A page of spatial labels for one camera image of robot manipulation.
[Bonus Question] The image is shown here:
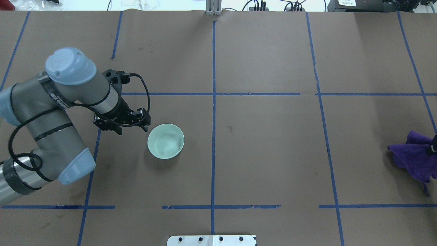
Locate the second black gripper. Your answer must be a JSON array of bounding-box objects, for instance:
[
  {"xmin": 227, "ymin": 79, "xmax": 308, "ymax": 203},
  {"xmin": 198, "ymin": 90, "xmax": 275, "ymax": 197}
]
[{"xmin": 94, "ymin": 99, "xmax": 151, "ymax": 135}]

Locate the purple cloth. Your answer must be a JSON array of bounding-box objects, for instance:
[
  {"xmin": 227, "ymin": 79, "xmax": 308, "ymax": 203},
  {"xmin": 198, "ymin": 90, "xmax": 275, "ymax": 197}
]
[{"xmin": 387, "ymin": 131, "xmax": 437, "ymax": 197}]

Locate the light green bowl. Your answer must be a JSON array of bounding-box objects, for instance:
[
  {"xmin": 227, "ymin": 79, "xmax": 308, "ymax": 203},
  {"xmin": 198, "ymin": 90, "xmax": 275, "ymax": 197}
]
[{"xmin": 147, "ymin": 124, "xmax": 185, "ymax": 160}]

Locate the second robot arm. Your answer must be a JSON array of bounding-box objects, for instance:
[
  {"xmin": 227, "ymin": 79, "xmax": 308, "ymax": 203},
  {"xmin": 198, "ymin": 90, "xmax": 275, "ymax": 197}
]
[{"xmin": 5, "ymin": 89, "xmax": 430, "ymax": 210}]

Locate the black computer box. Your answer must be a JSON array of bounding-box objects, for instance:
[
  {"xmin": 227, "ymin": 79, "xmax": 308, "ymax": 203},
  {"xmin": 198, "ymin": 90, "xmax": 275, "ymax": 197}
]
[{"xmin": 327, "ymin": 0, "xmax": 417, "ymax": 13}]

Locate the aluminium frame post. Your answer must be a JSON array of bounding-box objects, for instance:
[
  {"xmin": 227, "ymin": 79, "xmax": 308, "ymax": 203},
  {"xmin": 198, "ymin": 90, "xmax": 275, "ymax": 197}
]
[{"xmin": 206, "ymin": 0, "xmax": 223, "ymax": 16}]

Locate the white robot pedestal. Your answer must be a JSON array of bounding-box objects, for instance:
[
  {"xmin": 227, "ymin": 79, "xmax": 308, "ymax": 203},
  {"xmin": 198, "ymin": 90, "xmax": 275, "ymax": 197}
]
[{"xmin": 167, "ymin": 235, "xmax": 257, "ymax": 246}]

